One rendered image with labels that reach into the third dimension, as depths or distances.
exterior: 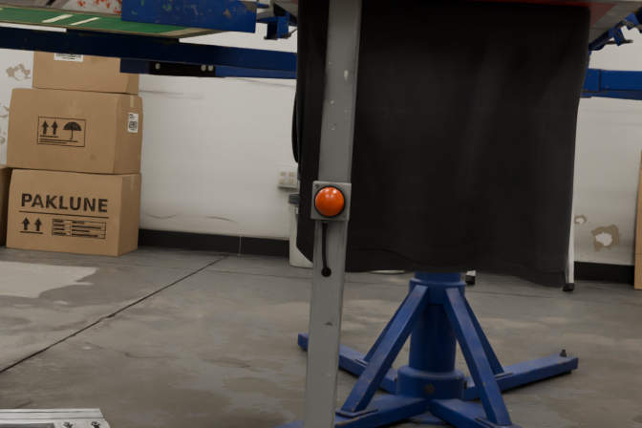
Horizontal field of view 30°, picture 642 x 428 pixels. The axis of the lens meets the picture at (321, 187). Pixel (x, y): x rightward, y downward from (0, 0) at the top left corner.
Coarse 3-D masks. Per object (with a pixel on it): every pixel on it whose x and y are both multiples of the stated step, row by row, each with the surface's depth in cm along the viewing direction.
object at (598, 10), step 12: (444, 0) 185; (456, 0) 184; (468, 0) 183; (480, 0) 182; (492, 0) 181; (504, 0) 180; (516, 0) 179; (528, 0) 178; (540, 0) 177; (552, 0) 176; (600, 12) 188
